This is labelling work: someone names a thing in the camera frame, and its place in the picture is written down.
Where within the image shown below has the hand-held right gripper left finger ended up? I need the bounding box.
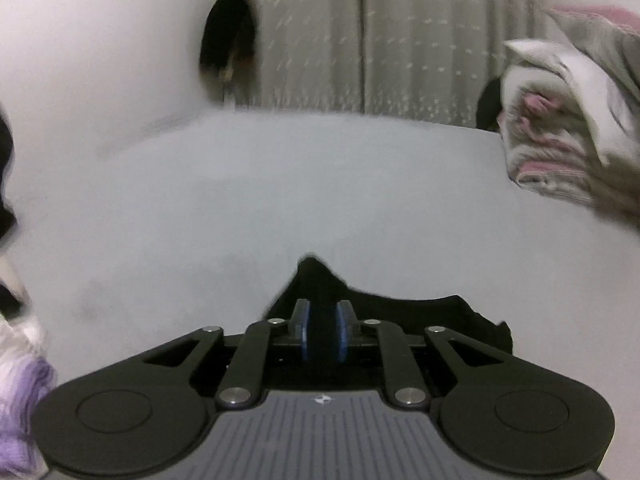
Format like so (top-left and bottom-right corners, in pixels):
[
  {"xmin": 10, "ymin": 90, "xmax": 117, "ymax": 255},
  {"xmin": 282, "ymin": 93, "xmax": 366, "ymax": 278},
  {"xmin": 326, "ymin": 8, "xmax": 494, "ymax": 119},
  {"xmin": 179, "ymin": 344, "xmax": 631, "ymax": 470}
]
[{"xmin": 119, "ymin": 299, "xmax": 314, "ymax": 409}]

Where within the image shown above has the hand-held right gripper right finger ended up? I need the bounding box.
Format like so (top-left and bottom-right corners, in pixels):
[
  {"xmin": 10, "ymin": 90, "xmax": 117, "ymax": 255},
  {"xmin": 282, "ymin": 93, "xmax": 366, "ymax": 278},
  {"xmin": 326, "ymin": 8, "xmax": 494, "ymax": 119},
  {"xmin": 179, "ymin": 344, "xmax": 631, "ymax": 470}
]
[{"xmin": 334, "ymin": 300, "xmax": 527, "ymax": 409}]

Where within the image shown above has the black dress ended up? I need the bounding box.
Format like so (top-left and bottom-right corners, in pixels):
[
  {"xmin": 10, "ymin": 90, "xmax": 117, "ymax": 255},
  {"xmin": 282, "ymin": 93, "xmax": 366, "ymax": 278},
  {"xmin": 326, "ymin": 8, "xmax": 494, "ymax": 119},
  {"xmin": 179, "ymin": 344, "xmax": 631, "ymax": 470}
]
[{"xmin": 270, "ymin": 255, "xmax": 515, "ymax": 362}]

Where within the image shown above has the folded pink white blanket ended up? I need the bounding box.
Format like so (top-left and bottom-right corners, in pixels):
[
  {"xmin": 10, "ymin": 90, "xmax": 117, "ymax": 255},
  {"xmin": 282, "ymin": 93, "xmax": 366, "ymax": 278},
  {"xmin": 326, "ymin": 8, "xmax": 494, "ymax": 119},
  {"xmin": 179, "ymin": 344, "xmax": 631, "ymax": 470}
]
[{"xmin": 497, "ymin": 37, "xmax": 640, "ymax": 232}]

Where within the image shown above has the white sweater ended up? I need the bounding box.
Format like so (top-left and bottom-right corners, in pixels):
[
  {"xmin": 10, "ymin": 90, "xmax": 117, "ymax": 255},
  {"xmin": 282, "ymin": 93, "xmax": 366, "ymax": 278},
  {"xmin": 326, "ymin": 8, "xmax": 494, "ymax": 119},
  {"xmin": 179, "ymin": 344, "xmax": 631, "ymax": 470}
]
[{"xmin": 0, "ymin": 255, "xmax": 48, "ymax": 361}]

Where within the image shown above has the purple sweater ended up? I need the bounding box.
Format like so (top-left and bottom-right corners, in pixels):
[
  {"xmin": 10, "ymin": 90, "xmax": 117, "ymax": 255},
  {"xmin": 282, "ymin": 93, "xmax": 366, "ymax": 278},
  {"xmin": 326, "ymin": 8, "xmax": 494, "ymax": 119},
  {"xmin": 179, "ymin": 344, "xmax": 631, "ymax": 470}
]
[{"xmin": 0, "ymin": 355, "xmax": 57, "ymax": 476}]

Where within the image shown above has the black hanging object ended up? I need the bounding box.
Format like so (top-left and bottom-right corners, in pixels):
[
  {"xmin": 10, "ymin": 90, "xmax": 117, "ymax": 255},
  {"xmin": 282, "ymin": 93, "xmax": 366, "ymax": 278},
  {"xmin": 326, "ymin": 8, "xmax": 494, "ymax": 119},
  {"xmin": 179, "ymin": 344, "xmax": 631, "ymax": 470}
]
[{"xmin": 197, "ymin": 0, "xmax": 259, "ymax": 107}]

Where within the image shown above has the grey curtain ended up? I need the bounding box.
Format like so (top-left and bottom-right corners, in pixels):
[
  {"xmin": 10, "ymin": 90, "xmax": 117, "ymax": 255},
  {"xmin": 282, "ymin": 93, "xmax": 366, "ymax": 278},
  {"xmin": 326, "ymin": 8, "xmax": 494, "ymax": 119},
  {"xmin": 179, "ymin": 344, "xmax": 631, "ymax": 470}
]
[{"xmin": 240, "ymin": 0, "xmax": 551, "ymax": 127}]

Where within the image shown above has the black garment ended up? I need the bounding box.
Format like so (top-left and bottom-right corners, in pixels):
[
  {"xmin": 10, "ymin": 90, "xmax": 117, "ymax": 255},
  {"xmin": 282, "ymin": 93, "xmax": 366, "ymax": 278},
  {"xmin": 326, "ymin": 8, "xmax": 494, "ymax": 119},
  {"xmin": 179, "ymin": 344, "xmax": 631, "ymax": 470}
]
[{"xmin": 0, "ymin": 107, "xmax": 19, "ymax": 249}]

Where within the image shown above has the floral pillow with pink back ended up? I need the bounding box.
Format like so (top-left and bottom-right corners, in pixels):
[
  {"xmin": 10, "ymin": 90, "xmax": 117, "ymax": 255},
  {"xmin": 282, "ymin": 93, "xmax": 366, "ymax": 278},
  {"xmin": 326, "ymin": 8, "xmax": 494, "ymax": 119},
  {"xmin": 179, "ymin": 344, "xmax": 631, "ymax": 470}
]
[{"xmin": 542, "ymin": 4, "xmax": 640, "ymax": 126}]

